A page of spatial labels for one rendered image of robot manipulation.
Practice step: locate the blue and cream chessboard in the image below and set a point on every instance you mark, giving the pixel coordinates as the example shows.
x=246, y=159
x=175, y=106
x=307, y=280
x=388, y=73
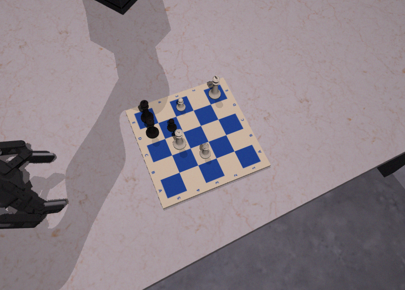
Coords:
x=179, y=175

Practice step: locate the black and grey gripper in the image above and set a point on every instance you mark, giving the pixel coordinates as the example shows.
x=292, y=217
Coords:
x=12, y=188

